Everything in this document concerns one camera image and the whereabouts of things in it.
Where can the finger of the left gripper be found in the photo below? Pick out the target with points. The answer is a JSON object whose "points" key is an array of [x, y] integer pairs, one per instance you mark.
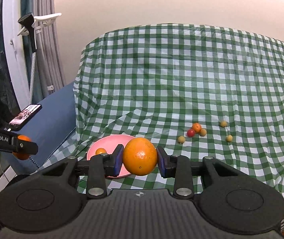
{"points": [[30, 147]]}

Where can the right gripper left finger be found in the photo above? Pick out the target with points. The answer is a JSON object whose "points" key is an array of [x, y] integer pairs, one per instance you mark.
{"points": [[103, 164]]}

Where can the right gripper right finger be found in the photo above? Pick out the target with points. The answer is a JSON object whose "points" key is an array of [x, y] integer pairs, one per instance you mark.
{"points": [[167, 164]]}

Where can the large orange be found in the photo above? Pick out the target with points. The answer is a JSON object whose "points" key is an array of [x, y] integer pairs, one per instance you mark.
{"points": [[21, 153], [140, 156]]}

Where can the red cherry tomato cluster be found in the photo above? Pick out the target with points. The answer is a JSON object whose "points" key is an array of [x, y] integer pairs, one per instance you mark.
{"points": [[190, 133]]}

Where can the orange cherry tomato cluster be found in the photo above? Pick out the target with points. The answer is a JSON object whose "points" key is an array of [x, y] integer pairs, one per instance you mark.
{"points": [[196, 127]]}

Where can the pink round plate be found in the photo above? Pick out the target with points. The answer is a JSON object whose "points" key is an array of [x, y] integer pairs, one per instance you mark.
{"points": [[109, 143]]}

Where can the black smartphone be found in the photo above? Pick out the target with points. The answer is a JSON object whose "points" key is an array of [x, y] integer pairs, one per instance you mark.
{"points": [[18, 122]]}

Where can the blue cushion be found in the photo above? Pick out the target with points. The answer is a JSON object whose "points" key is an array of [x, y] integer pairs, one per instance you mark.
{"points": [[49, 128]]}

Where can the green white checkered cloth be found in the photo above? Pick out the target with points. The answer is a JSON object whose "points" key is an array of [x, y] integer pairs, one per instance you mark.
{"points": [[155, 81]]}

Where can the white clip holder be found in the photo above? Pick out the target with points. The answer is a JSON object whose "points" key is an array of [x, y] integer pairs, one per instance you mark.
{"points": [[33, 24]]}

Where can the grey curtain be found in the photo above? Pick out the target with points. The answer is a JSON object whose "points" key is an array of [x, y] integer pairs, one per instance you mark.
{"points": [[44, 67]]}

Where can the white door frame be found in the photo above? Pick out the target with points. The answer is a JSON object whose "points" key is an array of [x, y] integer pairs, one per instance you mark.
{"points": [[14, 49]]}

